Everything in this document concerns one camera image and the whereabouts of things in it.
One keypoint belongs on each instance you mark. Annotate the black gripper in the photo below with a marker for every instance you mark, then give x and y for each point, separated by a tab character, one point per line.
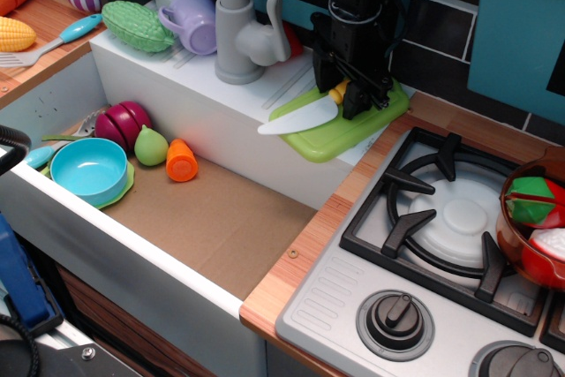
351	48

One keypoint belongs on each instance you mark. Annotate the toy knife yellow handle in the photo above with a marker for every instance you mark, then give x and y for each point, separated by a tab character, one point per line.
310	116

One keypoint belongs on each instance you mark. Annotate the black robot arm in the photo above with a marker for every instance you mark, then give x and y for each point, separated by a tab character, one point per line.
392	17

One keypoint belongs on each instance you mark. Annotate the green plastic cutting board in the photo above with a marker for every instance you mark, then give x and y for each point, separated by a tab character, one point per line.
327	141

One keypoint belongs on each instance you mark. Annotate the red toy behind faucet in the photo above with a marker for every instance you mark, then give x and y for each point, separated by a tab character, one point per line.
296	47

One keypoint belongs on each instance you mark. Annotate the grey toy faucet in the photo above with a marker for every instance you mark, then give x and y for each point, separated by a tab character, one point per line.
245	47

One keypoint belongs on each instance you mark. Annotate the purple plastic cup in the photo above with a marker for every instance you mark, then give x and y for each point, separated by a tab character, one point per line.
193	21

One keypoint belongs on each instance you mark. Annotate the white burner disc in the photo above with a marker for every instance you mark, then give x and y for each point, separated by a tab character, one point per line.
466	208

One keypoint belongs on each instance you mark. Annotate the orange toy carrot piece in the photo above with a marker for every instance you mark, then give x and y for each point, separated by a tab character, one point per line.
181	163

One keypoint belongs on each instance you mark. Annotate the brown cardboard sink liner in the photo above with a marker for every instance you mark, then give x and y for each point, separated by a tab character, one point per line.
215	236

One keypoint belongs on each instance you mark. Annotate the green toy pear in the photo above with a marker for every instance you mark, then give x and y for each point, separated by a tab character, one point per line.
150	147

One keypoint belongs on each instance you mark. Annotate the green toy bitter gourd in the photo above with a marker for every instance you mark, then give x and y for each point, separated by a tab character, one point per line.
137	26

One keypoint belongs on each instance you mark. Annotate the green red toy vegetable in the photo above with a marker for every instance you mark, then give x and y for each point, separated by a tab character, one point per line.
536	202

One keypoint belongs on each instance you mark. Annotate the magenta toy red onion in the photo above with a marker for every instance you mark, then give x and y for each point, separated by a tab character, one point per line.
122	123

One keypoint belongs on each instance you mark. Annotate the brown transparent toy pot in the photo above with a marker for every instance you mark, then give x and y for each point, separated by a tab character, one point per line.
512	236

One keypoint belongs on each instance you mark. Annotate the green plastic plate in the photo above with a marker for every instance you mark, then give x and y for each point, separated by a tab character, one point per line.
121	191

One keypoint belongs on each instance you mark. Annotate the black stove knob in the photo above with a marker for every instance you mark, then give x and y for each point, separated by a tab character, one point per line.
509	359
395	326

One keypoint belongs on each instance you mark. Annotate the black stove grate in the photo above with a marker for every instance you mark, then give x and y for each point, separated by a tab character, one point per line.
381	232

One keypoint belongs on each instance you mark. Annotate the blue plastic bowl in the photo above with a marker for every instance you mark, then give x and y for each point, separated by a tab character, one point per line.
90	149

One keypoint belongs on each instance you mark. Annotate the red white toy tomato slice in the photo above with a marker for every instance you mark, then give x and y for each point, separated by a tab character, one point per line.
543	258

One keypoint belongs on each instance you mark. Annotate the yellow toy corn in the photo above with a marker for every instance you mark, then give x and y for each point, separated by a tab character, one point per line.
16	36

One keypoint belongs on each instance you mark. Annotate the blue box lower left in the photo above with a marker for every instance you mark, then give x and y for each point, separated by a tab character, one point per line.
28	298

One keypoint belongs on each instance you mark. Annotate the grey fork blue handle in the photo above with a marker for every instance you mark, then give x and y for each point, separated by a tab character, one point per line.
40	156

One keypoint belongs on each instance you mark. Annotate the grey spatula blue handle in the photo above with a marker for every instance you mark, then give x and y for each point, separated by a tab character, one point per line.
73	32

